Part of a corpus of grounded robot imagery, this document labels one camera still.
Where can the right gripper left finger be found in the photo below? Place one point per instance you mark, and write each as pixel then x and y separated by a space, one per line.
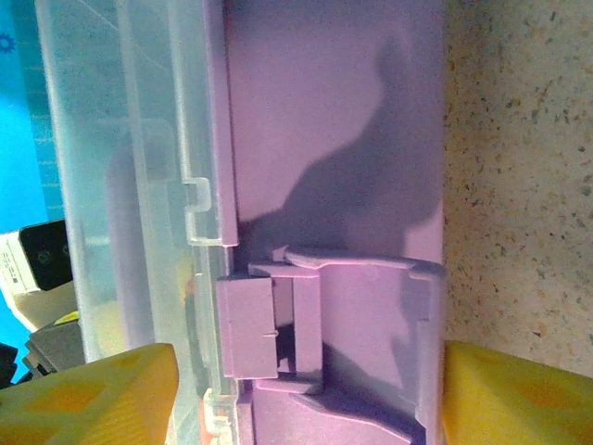
pixel 83 403

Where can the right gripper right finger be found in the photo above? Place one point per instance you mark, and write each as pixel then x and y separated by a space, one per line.
pixel 519 403

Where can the purple tool box base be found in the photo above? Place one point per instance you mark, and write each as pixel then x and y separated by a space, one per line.
pixel 333 116

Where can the clear tool box lid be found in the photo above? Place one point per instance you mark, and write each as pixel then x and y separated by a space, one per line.
pixel 120 116

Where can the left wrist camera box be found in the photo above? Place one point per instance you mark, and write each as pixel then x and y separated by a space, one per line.
pixel 44 255

